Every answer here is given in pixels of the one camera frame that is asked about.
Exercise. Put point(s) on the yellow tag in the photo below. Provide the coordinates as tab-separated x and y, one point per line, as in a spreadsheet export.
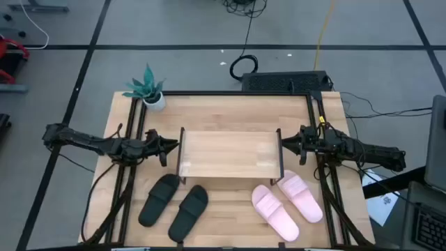
322	120

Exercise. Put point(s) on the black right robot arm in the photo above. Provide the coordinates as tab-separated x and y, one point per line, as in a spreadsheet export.
366	150

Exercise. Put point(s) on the white paper sheet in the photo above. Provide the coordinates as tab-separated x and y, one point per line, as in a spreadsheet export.
381	205

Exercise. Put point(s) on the red black machine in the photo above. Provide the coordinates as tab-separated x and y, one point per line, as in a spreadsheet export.
10	43

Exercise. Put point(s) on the green plant in white pot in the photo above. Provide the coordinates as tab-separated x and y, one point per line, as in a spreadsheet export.
155	104

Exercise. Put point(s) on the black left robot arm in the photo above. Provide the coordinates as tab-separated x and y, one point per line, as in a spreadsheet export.
87	141

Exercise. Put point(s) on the grey desk foot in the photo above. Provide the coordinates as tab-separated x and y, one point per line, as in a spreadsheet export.
38	7

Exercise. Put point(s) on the black slide sandal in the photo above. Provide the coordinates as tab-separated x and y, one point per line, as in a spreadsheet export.
188	212
158	198

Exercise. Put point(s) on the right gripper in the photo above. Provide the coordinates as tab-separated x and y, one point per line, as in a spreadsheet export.
310	144

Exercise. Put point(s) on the black keyboard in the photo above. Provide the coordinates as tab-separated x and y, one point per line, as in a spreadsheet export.
430	228

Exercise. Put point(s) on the grey monitor back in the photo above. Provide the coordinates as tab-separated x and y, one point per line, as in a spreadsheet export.
437	146

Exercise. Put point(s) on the pink slide sandal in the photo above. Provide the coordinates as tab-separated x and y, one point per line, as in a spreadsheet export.
275	212
301	197

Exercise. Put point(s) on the black metal rig frame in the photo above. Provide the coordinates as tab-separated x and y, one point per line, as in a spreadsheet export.
237	93

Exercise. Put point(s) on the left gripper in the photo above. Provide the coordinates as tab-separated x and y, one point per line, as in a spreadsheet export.
150	144

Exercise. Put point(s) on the black desk beam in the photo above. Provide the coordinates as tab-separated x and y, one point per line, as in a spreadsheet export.
393	183

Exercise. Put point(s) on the black caster wheel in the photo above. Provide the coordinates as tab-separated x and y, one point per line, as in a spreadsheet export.
21	33
7	16

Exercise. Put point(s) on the wooden shelf black metal frame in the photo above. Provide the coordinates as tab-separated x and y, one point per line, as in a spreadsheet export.
230	153

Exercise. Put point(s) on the black computer case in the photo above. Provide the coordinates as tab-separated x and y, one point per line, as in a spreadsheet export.
285	83

